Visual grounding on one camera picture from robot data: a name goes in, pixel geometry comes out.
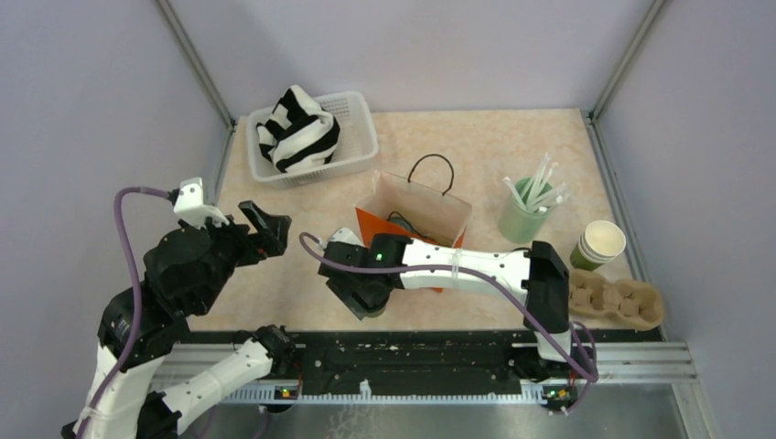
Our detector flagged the white wrapped straws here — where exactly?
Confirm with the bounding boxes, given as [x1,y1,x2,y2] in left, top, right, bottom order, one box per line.
[502,153,572,215]

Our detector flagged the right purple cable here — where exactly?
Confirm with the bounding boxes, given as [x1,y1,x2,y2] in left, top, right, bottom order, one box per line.
[298,231,600,414]

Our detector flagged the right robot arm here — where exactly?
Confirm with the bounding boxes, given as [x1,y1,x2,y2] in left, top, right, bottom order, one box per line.
[299,229,574,377]

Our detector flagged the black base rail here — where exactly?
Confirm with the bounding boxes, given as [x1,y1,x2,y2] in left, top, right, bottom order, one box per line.
[176,327,662,408]

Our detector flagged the stack of paper cups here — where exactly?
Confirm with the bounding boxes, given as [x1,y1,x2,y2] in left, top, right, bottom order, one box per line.
[569,220,627,271]

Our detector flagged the cardboard cup carrier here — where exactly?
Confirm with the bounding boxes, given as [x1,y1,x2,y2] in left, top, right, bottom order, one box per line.
[569,269,665,331]

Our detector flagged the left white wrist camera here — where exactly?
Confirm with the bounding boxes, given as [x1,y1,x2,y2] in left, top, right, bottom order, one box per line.
[173,177,229,230]

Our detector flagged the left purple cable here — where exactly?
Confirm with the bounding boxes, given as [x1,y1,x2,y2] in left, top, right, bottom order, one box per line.
[72,186,180,439]

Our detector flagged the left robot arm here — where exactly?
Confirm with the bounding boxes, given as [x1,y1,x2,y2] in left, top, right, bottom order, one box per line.
[60,200,295,438]

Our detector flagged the black white striped cloth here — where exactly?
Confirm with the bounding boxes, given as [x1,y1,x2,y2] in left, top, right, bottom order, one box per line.
[253,85,340,173]

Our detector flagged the white plastic basket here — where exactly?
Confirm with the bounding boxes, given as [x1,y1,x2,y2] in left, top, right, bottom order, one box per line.
[242,91,379,189]

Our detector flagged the purple cable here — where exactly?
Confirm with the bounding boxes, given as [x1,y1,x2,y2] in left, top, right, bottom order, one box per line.
[298,231,600,414]
[72,186,180,439]

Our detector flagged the orange paper bag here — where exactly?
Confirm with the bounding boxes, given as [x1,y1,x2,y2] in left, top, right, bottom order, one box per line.
[353,153,473,295]

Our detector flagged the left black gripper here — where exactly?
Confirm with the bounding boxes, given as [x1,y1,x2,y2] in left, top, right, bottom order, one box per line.
[181,198,292,314]

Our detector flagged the green straw holder cup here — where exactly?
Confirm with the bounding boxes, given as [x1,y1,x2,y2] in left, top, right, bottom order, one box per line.
[498,177,555,243]

